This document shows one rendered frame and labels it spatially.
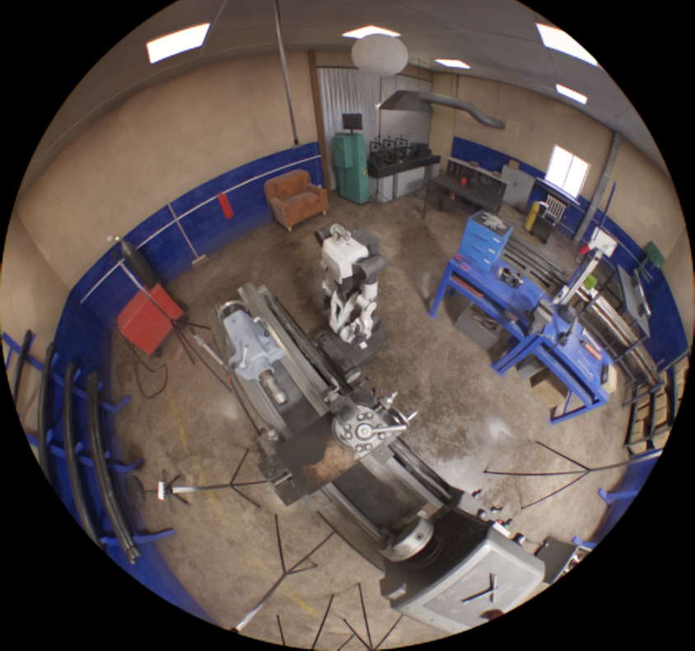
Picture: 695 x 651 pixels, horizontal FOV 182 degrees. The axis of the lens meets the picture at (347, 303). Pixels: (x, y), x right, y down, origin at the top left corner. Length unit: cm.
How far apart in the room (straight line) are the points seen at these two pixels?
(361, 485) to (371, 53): 417
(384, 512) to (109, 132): 516
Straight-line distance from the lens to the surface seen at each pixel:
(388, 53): 339
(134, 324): 330
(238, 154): 425
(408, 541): 104
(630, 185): 716
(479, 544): 104
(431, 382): 233
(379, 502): 146
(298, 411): 149
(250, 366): 119
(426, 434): 222
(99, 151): 436
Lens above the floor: 213
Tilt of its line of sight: 52 degrees down
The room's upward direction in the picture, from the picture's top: 6 degrees counter-clockwise
